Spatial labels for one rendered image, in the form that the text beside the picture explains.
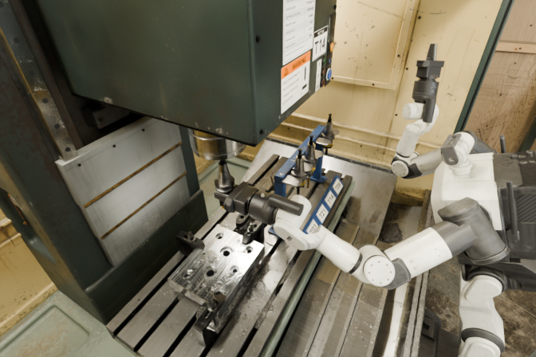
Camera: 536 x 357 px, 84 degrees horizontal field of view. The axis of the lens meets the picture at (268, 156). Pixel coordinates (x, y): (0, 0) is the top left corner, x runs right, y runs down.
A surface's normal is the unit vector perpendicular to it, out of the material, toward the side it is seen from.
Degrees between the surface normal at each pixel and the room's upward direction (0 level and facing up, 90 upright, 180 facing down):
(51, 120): 90
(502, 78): 91
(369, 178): 24
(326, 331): 8
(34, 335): 0
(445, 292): 0
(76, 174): 90
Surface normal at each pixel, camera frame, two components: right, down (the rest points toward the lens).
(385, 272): -0.10, 0.00
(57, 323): -0.02, -0.83
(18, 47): 0.87, 0.25
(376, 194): -0.22, -0.55
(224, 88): -0.49, 0.50
